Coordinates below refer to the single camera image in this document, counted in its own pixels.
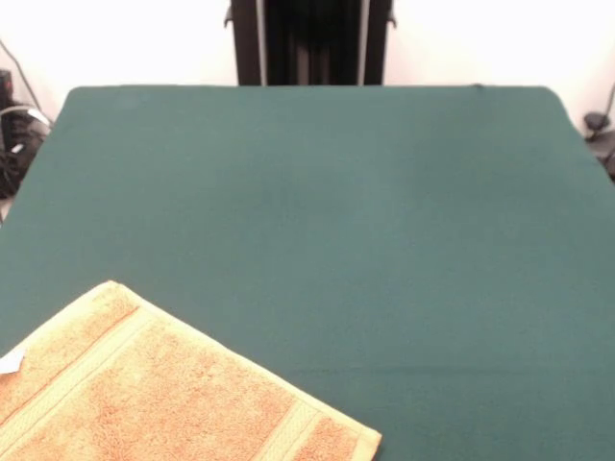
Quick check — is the orange terry towel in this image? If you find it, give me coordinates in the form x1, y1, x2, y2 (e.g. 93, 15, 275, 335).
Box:
0, 279, 383, 461

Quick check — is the dark green tablecloth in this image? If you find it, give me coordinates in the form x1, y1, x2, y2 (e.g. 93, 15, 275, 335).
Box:
0, 84, 615, 461

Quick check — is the black equipment pile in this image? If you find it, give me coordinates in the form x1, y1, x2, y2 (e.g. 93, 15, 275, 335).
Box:
0, 69, 53, 201

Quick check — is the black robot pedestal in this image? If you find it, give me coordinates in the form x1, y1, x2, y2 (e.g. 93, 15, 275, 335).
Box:
223, 0, 399, 87

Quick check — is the grey cable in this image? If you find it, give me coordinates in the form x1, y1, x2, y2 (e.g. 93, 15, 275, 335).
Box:
0, 40, 54, 129

